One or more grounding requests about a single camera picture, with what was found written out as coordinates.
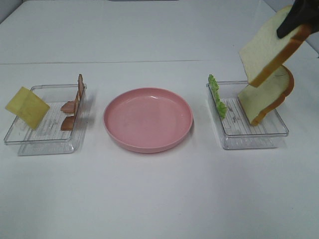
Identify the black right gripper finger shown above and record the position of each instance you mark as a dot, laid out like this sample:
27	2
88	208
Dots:
302	12

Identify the white bread slice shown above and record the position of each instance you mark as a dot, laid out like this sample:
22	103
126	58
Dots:
266	52

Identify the green lettuce leaf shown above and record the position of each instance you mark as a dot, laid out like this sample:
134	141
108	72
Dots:
220	106

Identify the bacon strip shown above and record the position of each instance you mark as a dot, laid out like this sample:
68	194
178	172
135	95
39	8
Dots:
68	123
72	106

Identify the pink round plate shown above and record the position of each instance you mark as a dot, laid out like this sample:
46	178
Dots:
148	120

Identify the clear plastic left tray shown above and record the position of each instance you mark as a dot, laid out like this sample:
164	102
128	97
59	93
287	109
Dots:
48	138

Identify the yellow cheese slice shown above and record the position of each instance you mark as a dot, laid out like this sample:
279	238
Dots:
16	103
33	108

